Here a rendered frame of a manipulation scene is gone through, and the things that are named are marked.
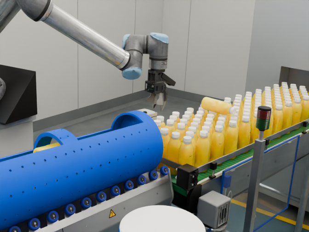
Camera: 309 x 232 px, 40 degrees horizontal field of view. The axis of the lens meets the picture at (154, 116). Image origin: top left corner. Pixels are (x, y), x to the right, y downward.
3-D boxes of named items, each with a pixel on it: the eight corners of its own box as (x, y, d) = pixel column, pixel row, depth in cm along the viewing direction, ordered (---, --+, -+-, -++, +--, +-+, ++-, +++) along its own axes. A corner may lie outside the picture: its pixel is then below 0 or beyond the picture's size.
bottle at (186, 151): (174, 175, 203) (176, 139, 198) (185, 172, 207) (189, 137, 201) (182, 181, 198) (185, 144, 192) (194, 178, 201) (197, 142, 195)
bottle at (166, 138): (155, 164, 215) (157, 129, 209) (168, 164, 215) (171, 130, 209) (155, 169, 208) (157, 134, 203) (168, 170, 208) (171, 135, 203)
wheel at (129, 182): (121, 182, 178) (123, 181, 176) (129, 179, 181) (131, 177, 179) (125, 192, 177) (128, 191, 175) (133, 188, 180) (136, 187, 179)
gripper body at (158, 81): (144, 92, 210) (145, 68, 206) (156, 89, 216) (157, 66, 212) (155, 95, 205) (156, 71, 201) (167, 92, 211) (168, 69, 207)
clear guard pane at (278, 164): (214, 258, 215) (223, 171, 200) (286, 206, 270) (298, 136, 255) (214, 258, 215) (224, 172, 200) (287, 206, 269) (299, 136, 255)
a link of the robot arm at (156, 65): (157, 56, 212) (172, 60, 205) (157, 66, 213) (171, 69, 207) (145, 58, 205) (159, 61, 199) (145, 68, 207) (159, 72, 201)
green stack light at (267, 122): (252, 127, 197) (253, 117, 196) (259, 124, 202) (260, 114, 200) (264, 130, 193) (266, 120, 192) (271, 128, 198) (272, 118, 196)
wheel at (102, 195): (93, 193, 167) (95, 192, 166) (102, 190, 170) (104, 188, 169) (97, 204, 166) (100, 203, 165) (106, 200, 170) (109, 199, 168)
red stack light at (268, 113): (253, 117, 196) (254, 109, 195) (260, 114, 200) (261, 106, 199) (266, 120, 192) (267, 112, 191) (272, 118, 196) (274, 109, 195)
